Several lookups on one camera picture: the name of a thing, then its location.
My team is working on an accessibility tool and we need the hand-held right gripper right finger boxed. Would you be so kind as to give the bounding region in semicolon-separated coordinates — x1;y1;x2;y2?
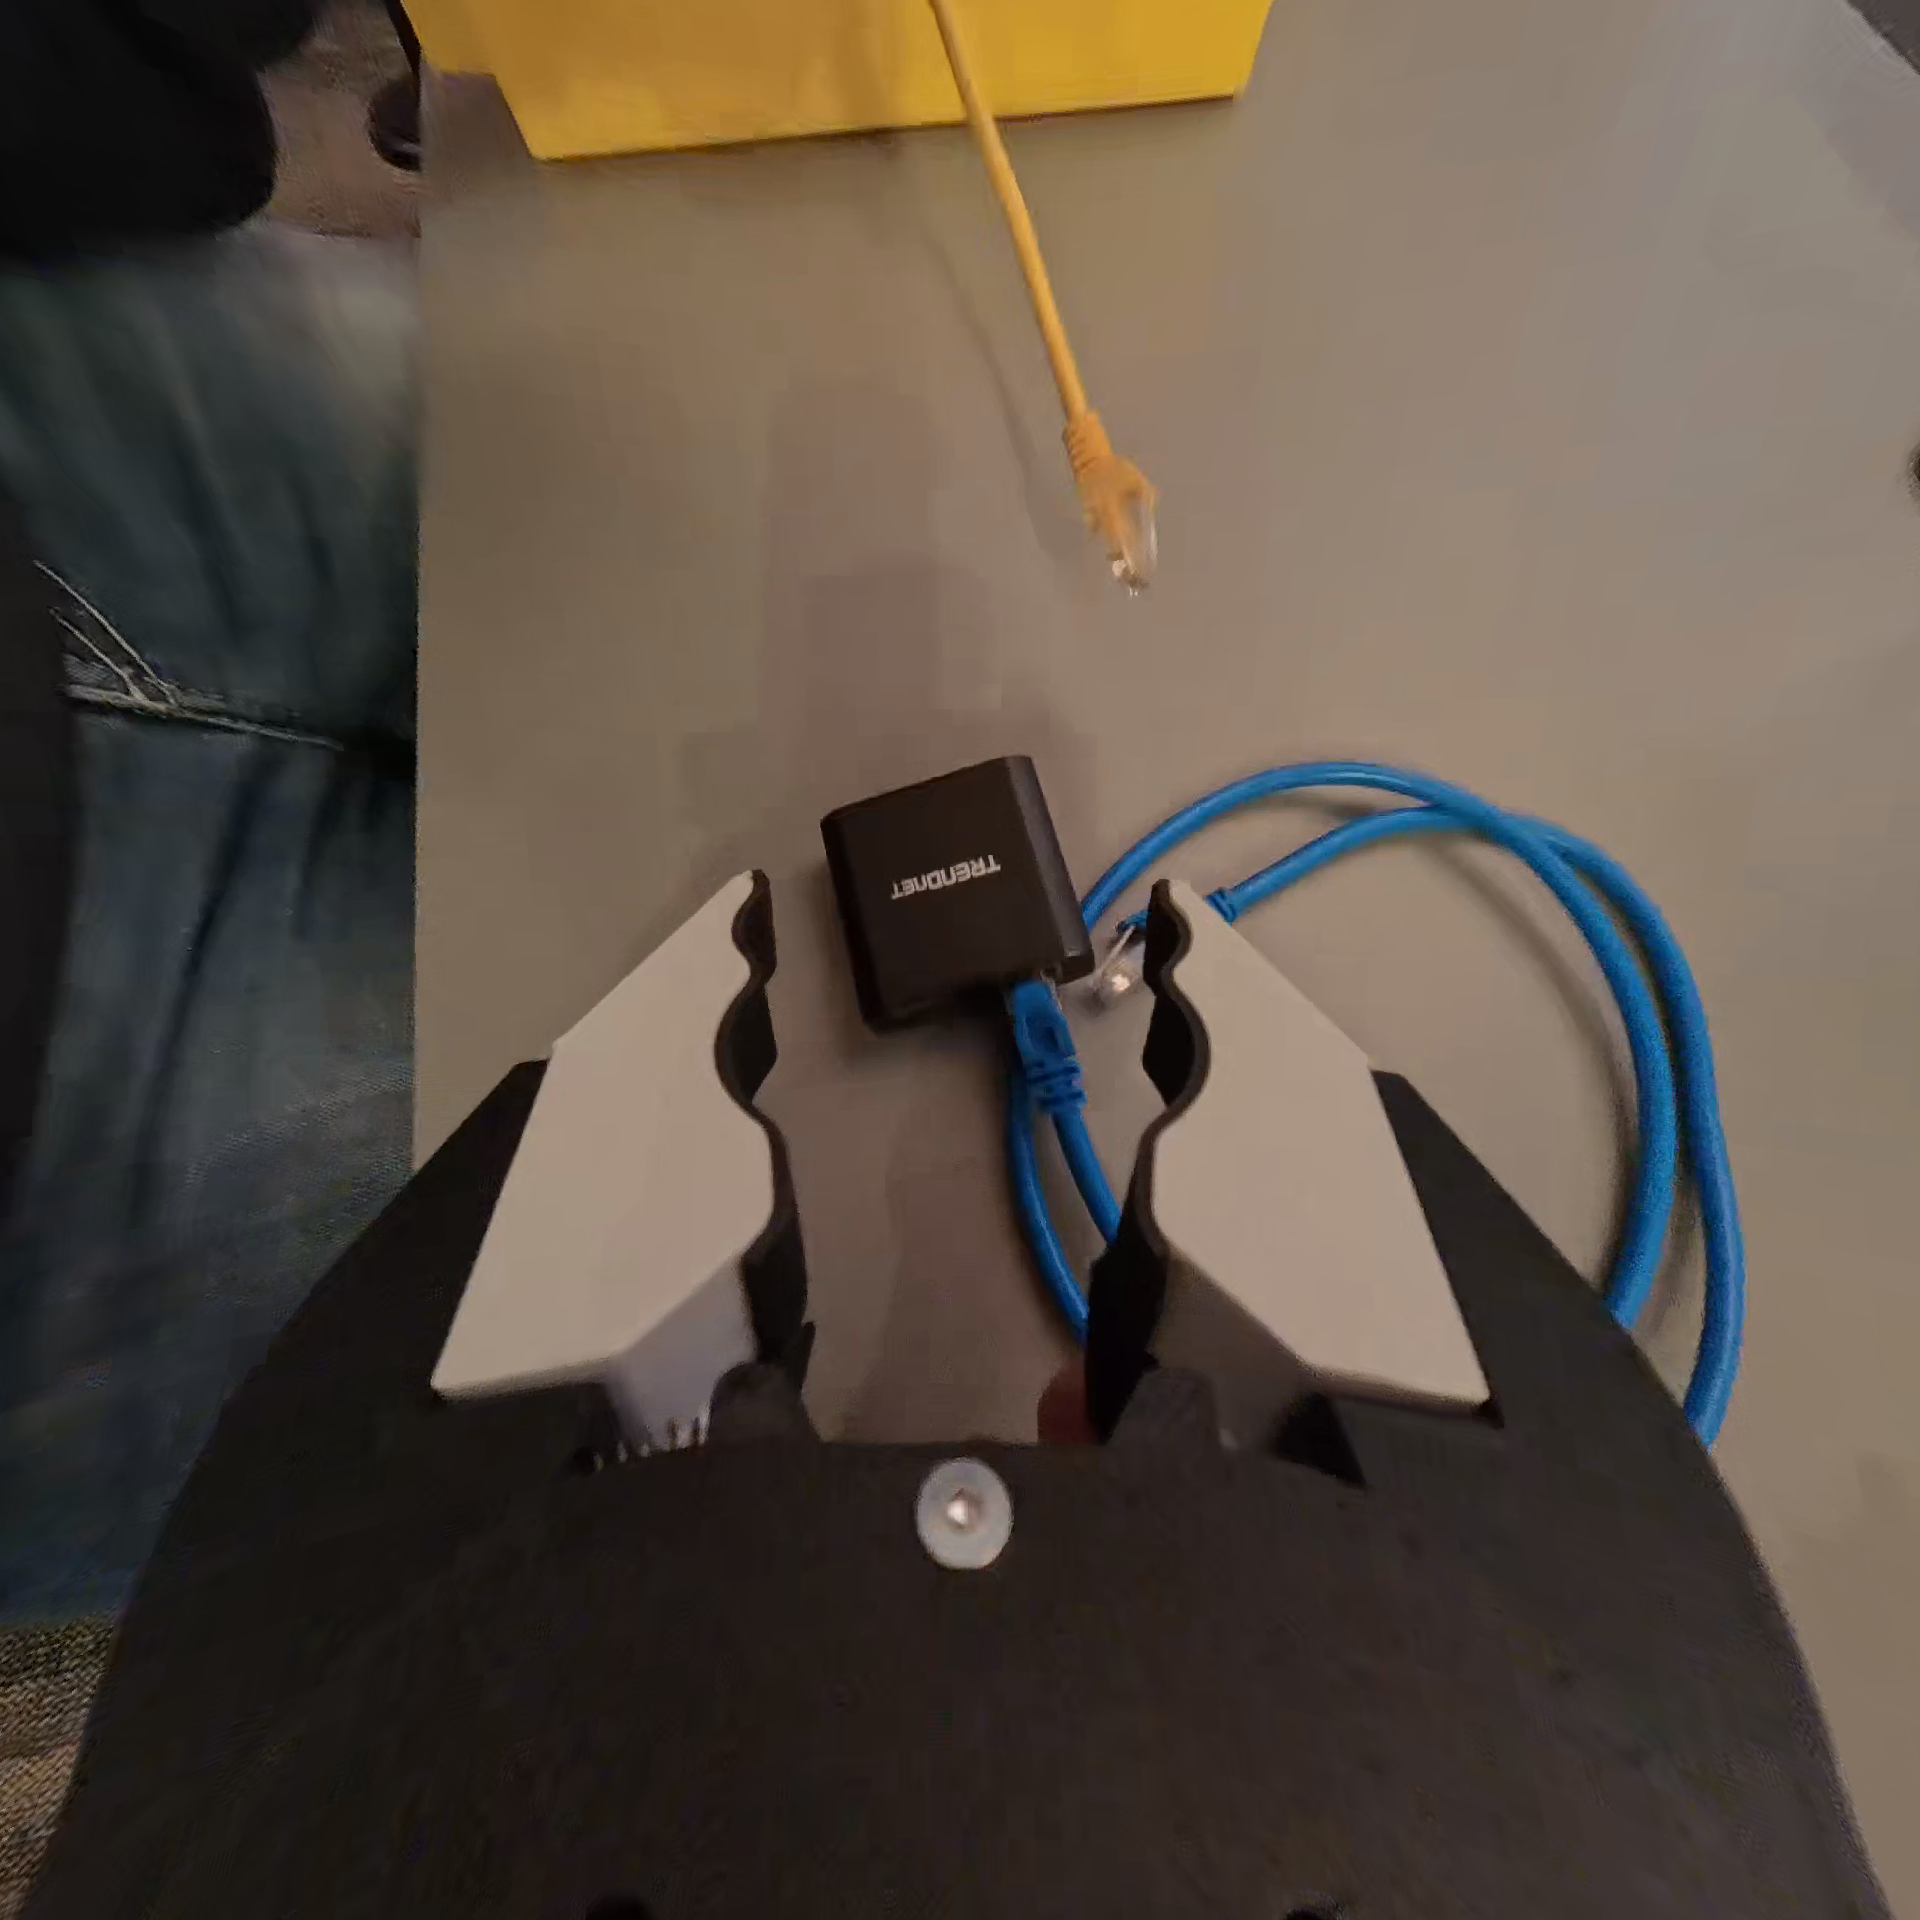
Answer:
1084;878;1498;1452

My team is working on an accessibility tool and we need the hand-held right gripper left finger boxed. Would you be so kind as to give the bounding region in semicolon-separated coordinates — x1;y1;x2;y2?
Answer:
430;869;816;1444

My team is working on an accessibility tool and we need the blue ethernet cable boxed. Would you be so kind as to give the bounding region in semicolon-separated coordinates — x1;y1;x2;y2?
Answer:
1000;763;1749;1449

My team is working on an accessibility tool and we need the black ethernet splitter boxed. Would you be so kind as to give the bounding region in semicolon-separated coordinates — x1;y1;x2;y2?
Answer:
821;755;1097;1035

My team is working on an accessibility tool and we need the yellow ethernet cable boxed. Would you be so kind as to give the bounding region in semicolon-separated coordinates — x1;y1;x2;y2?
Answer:
927;0;1161;601

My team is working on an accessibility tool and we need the yellow divided plastic bin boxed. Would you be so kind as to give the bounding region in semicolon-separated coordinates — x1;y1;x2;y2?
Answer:
397;0;1277;162

